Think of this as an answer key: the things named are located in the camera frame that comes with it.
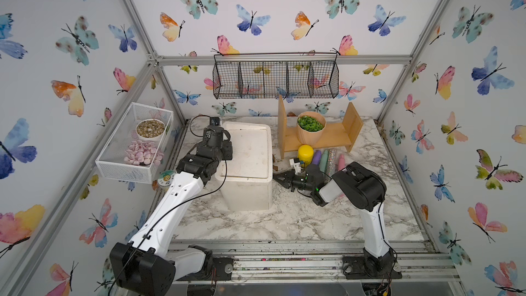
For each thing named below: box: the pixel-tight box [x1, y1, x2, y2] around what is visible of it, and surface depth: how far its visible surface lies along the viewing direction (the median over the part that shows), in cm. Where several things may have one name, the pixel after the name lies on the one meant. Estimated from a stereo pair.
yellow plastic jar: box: [297, 143, 315, 168], surface depth 97 cm
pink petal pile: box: [123, 140, 165, 166], surface depth 65 cm
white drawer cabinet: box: [215, 121, 273, 212], surface depth 79 cm
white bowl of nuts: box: [135, 118, 166, 142], surface depth 73 cm
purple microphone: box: [311, 149, 322, 166], surface depth 103 cm
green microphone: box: [319, 149, 329, 173], surface depth 102 cm
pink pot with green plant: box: [296, 111, 327, 146], surface depth 95 cm
